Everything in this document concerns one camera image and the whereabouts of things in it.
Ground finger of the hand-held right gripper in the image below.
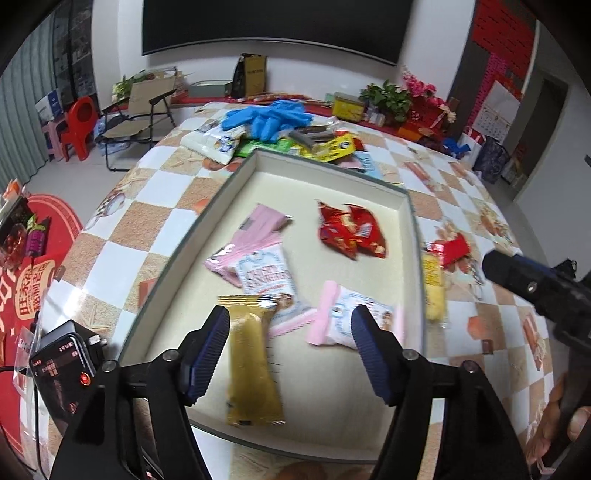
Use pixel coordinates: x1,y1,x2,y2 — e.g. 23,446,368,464
512,255,579,292
482,251,572,320

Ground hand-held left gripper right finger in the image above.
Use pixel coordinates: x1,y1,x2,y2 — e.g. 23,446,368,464
349,305,532,480

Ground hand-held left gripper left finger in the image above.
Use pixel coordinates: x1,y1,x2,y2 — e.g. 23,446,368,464
48,305,231,480

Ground gold snack packet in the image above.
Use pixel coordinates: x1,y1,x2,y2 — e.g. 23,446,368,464
217,295,286,428

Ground white pink cookie packet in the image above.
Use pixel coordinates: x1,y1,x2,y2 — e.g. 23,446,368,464
203,243,320,340
307,280,405,346

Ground grey cardboard box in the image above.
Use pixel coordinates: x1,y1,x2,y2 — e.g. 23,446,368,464
117,147,428,463

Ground person's right hand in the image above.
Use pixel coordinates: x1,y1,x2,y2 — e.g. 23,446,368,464
525,373,591,468

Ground plain red snack packet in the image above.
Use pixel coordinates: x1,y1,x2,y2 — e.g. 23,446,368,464
431,232,472,269

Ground small yellow snack packet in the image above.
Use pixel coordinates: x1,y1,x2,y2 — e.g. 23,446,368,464
421,251,450,325

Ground dark gift bag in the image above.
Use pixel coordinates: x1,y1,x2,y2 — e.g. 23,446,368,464
473,136,512,184

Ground blue ribbon bow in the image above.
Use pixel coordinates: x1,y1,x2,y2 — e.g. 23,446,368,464
440,138,470,161

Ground black electronic device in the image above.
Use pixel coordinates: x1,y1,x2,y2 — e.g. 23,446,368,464
28,319,108,417

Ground red gift box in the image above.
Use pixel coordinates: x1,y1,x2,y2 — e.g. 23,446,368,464
406,103,447,135

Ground light blue snack packet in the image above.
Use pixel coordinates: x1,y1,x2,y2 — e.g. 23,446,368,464
355,152,385,179

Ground pink artificial flowers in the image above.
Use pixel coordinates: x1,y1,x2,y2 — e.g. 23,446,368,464
400,66,456,123

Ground red round mat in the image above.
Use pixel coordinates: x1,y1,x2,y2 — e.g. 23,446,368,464
0,193,84,431

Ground white snack packet blue print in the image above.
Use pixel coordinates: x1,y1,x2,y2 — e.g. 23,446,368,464
180,124,246,165

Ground large yellow snack pouch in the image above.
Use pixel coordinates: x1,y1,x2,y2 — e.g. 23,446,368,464
299,132,356,161

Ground green snack packet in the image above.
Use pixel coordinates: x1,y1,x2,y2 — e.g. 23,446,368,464
235,138,297,158

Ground pile of assorted snack packs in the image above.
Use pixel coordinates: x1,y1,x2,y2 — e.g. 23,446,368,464
0,181,52,271

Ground green potted plant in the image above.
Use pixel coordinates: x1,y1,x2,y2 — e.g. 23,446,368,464
359,80,412,126

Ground brown snack bar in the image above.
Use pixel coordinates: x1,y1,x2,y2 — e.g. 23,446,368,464
288,128,334,142

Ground pack of water bottles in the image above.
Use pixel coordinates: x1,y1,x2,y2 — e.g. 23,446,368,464
94,119,136,154

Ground blue rubber glove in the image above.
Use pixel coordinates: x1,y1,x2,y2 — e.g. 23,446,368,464
222,108,305,142
270,101,313,126

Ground yellow tin box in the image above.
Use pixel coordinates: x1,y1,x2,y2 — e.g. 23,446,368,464
333,92,366,122

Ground beige folding chair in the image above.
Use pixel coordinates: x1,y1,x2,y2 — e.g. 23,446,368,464
99,73,179,172

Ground red plastic chair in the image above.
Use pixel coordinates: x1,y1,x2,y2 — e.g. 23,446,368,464
59,95,99,162

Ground green flat box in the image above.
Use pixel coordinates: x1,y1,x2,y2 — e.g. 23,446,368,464
189,80,234,99

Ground pink plastic stool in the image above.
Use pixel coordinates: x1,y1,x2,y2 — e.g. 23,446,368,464
42,117,70,160

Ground small leafy plant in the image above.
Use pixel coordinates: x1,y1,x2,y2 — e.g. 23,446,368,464
113,76,140,100

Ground blue and white carton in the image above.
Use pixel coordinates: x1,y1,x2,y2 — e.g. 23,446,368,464
35,89,64,123

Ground grey curtain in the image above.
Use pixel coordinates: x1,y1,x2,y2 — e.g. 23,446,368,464
0,27,62,195

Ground glass display cabinet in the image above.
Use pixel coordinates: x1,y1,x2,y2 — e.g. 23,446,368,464
46,0,99,103

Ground black television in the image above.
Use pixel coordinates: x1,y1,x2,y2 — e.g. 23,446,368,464
141,0,414,66

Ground white paper bag red handles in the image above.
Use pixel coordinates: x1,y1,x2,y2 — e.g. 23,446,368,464
461,128,486,162

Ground wall calendar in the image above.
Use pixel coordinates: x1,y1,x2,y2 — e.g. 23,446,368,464
475,80,525,144

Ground black cable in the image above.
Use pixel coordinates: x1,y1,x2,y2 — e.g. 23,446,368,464
0,364,52,477

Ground red wall hanging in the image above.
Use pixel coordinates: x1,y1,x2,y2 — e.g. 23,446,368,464
475,0,539,80

